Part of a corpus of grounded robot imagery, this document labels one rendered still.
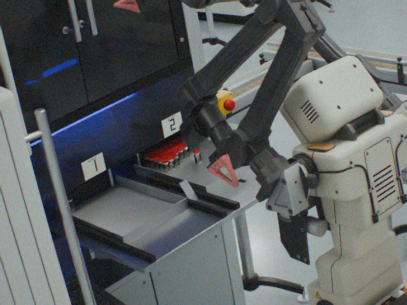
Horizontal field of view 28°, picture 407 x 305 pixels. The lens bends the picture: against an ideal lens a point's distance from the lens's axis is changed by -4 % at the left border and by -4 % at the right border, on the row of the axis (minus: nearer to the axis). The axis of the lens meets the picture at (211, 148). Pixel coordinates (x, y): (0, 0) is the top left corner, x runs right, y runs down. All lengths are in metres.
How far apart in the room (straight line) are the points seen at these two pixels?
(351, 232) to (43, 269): 0.76
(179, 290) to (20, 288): 1.23
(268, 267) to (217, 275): 0.74
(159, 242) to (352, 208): 0.63
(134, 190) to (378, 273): 0.90
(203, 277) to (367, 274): 1.03
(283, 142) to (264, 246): 1.17
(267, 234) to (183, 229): 1.69
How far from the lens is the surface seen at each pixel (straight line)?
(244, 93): 3.21
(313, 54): 3.55
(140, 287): 2.86
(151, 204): 2.60
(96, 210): 2.64
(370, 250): 2.14
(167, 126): 2.77
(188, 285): 3.03
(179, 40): 2.77
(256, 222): 4.21
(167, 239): 2.40
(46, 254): 1.86
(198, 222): 2.46
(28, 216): 1.81
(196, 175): 2.73
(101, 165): 2.62
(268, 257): 3.91
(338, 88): 1.97
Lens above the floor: 2.05
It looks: 24 degrees down
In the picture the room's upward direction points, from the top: 10 degrees counter-clockwise
